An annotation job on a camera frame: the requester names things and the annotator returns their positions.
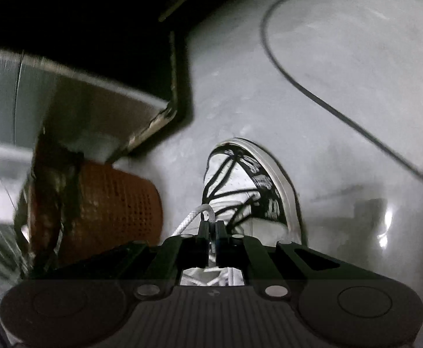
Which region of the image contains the orange mesh waste basket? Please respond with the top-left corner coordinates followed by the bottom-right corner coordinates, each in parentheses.
top-left (26, 159), bottom-right (161, 272)

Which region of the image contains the black floor cable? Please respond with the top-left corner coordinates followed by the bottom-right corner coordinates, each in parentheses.
top-left (260, 0), bottom-right (423, 189)

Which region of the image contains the black and white sneaker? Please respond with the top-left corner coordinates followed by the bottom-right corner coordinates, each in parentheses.
top-left (180, 138), bottom-right (303, 287)

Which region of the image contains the white shoelace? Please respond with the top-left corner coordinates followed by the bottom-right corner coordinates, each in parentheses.
top-left (170, 204), bottom-right (216, 239)

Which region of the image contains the silver desk cabinet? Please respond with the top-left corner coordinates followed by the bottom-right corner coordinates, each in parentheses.
top-left (0, 45), bottom-right (178, 160)

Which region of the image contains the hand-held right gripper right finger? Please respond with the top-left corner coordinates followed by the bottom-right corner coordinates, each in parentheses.
top-left (214, 220), bottom-right (390, 300)

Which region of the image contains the black bin liner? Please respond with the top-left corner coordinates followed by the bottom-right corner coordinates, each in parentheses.
top-left (34, 145), bottom-right (85, 262)

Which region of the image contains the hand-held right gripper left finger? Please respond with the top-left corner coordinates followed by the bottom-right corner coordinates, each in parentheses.
top-left (30, 220), bottom-right (212, 301)

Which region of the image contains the black shoelace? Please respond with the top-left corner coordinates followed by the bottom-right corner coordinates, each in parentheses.
top-left (202, 145), bottom-right (270, 233)

